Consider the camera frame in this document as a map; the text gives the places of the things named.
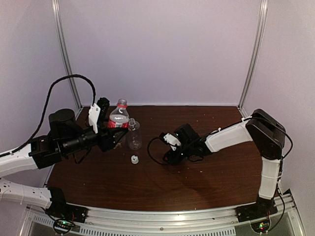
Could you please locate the clear plastic bottle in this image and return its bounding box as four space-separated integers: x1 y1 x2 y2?
127 118 142 150

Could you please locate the red label soda bottle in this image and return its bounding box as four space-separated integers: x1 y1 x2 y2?
108 99 130 132

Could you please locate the white bottle cap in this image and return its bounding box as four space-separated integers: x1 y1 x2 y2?
130 155 139 164

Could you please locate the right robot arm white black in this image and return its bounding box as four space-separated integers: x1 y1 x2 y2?
159 109 286 217

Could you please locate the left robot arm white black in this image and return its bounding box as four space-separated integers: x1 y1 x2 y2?
0 109 128 218

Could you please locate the left round circuit board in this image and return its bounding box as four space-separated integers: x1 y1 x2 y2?
53 219 76 235

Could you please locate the round circuit board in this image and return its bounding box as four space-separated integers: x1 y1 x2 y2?
53 219 76 235
250 218 271 235

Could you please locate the right round circuit board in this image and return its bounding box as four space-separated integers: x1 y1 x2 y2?
250 218 271 235

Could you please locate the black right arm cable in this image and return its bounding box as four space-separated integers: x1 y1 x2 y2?
147 136 173 166

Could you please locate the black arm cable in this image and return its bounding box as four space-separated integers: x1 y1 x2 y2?
147 136 173 166
0 74 97 158

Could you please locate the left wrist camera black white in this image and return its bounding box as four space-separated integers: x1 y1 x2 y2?
88 97 110 134

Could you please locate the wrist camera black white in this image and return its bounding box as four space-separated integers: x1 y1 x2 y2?
88 97 110 134
159 133 182 151

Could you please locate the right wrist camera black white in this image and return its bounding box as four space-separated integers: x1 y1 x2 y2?
159 133 182 151

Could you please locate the aluminium front rail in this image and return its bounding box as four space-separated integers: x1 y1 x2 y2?
24 194 301 236

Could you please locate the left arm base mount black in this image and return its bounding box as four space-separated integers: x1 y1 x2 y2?
45 203 88 223

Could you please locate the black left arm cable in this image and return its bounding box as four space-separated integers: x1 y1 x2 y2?
0 74 97 158

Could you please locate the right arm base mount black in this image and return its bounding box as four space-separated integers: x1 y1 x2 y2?
236 203 278 222

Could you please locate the left aluminium frame post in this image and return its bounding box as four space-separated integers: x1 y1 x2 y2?
51 0 82 110

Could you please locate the aluminium frame post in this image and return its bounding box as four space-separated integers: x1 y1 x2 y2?
51 0 82 110
238 0 268 111

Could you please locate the right aluminium frame post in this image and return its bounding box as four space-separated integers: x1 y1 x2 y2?
238 0 268 111

